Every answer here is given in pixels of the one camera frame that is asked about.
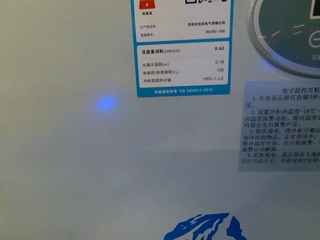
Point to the white chest freezer blue rim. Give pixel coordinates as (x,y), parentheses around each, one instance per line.
(82,157)

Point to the blue energy label sticker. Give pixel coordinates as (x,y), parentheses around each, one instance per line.
(182,47)

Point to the blue penguin mountain decal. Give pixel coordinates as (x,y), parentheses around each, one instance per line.
(218,226)

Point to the grey instruction sticker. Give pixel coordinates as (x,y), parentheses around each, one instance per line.
(280,129)

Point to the oval temperature control panel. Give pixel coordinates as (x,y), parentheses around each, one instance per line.
(287,34)

